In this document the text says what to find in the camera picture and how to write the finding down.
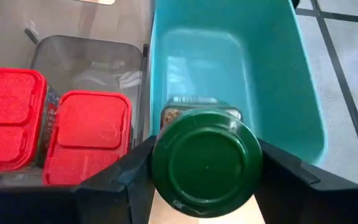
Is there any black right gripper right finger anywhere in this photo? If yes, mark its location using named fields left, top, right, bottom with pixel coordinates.
left=255, top=138, right=323, bottom=224

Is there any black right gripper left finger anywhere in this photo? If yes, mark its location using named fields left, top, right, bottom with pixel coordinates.
left=73, top=135, right=158, bottom=224

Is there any patterned spice tin red lid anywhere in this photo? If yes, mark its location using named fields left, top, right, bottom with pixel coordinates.
left=42, top=90, right=133, bottom=187
left=0, top=67, right=60, bottom=174

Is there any square glass spice jar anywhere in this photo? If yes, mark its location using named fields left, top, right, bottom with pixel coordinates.
left=150, top=95, right=264, bottom=218

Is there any teal plastic bin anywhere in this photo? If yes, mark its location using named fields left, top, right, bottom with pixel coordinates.
left=149, top=0, right=328, bottom=167

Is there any clear plastic bin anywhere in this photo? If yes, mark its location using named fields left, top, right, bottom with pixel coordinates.
left=0, top=0, right=155, bottom=187

